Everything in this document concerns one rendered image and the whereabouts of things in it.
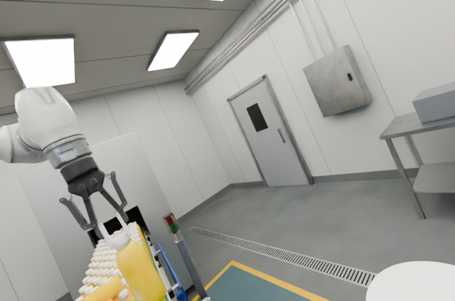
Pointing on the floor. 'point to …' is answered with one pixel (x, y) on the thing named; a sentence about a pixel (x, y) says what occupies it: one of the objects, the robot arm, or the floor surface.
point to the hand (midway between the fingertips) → (115, 230)
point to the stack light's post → (191, 269)
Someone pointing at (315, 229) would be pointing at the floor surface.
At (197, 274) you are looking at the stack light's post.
